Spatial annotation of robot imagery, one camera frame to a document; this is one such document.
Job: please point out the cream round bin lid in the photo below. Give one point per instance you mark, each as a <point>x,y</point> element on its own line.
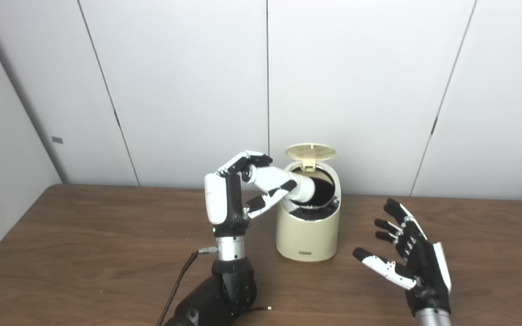
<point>311,151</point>

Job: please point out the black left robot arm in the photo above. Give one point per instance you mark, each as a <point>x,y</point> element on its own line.
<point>234,280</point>

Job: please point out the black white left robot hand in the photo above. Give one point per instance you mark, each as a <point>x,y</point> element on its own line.
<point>218,199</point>

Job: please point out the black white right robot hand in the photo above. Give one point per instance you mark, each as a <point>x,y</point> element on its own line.
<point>424,271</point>

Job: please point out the black wall panel clip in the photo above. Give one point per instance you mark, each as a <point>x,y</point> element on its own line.
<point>434,126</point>
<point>117,119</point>

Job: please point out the small white plastic bottle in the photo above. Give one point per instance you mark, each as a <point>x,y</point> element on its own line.
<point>270,177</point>

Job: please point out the black bin liner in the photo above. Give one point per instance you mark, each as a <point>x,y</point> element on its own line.
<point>322,194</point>

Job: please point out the cream-colored bin body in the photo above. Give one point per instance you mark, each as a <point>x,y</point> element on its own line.
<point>306,235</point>

